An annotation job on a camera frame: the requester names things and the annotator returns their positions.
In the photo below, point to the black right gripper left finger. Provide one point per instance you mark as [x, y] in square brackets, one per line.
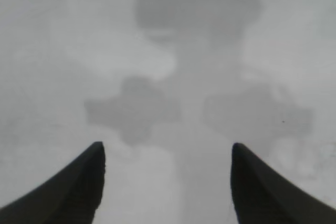
[71, 190]

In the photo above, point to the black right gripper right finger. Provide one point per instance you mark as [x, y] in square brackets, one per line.
[262, 195]

